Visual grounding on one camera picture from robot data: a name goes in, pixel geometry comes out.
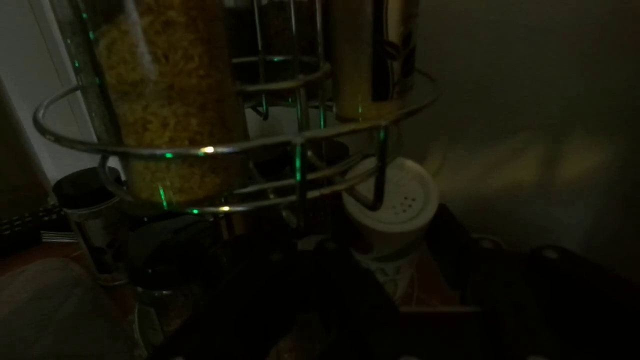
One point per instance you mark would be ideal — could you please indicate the tall gold spice jar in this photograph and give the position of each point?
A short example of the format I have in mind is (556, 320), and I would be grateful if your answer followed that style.
(373, 56)

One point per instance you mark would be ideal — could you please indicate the black lid spice jar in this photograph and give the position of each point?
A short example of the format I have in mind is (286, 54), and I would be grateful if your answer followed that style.
(96, 220)

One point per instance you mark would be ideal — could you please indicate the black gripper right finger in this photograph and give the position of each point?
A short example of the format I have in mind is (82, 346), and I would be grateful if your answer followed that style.
(549, 301)

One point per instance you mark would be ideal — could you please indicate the wire seasoning rack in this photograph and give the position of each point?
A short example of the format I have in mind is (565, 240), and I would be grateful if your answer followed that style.
(296, 149)

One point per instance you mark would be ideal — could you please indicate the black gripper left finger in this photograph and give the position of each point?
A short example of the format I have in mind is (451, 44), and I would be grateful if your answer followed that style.
(252, 289)

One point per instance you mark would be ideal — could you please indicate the tall yellow spice jar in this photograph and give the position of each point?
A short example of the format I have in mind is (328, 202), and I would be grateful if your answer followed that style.
(167, 70)

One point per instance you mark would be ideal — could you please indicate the white seasoning container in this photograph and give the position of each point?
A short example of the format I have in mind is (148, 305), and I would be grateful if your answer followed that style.
(388, 239)

